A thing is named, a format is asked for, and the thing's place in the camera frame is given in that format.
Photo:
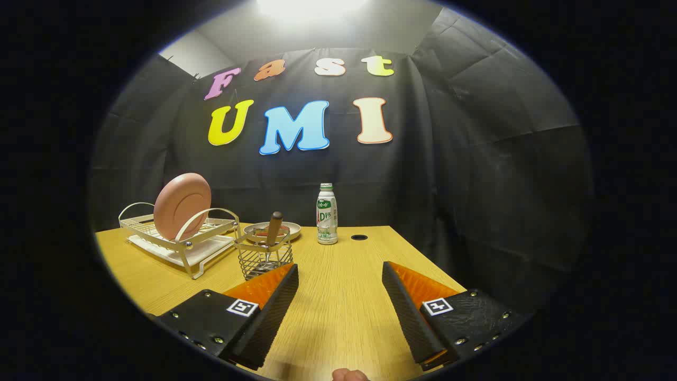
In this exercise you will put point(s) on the white green drink bottle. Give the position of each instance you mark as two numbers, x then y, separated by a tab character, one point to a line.
327	217

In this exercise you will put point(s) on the black backdrop cloth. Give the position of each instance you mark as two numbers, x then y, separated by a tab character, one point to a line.
476	159

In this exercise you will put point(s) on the white drip tray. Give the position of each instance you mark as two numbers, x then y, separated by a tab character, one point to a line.
206	251

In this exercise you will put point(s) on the beige plate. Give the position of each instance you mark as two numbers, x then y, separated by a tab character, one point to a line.
293	231

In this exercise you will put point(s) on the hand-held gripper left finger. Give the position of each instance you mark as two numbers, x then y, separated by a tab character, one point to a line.
270	317

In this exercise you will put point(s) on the pink plate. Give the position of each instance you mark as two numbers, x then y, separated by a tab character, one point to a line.
182	206

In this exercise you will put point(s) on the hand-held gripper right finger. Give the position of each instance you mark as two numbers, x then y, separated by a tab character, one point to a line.
410	317

